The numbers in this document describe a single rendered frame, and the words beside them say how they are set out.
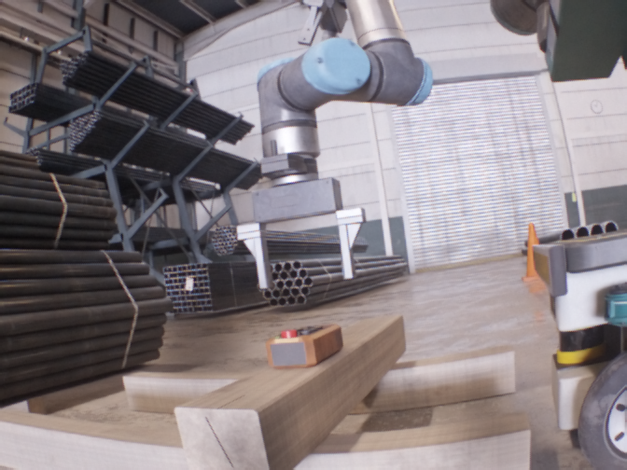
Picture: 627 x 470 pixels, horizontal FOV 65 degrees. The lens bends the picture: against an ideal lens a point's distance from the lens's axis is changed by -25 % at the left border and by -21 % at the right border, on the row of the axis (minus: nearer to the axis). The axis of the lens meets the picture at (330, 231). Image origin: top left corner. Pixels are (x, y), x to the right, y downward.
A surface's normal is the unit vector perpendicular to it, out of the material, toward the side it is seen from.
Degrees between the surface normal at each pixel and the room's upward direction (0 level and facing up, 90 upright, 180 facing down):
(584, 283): 90
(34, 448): 90
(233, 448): 90
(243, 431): 90
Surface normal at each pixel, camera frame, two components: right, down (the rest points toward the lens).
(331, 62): 0.47, -0.11
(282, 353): -0.25, -0.03
